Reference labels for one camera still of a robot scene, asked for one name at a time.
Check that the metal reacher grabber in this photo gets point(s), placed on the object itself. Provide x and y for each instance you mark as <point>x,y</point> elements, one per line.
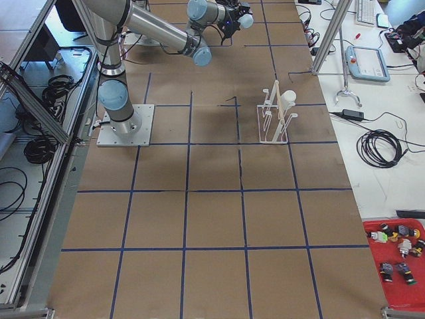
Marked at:
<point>345,92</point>

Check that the light blue plastic cup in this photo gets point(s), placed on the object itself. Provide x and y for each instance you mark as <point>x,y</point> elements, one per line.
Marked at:
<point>246,21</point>

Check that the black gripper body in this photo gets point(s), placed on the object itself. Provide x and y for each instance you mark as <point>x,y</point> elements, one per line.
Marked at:
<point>230,16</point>

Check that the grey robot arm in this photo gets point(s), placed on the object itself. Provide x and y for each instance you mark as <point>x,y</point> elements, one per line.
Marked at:
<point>124,30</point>

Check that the black power adapter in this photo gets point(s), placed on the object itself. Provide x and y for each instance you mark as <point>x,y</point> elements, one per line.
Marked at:
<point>352,115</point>

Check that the black flat bar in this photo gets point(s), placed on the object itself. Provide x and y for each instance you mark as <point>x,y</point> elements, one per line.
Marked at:
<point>414,214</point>

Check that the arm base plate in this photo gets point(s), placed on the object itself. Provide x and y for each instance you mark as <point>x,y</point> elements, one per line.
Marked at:
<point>134,132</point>

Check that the white wire cup rack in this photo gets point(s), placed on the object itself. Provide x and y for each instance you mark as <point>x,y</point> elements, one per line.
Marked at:
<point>273,120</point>

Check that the white plastic cup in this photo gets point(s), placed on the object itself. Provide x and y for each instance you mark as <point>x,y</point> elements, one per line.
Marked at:
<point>288,99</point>

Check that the red parts tray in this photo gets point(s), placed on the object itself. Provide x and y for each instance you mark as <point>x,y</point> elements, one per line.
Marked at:
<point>397,246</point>

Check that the blue teach pendant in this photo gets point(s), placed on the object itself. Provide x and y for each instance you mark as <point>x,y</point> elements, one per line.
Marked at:
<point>367,64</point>

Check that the white keyboard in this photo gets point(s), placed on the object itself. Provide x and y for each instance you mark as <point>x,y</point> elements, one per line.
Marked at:
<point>365,13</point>

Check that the aluminium frame post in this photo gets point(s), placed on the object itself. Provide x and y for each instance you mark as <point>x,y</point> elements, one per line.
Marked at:
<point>331,31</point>

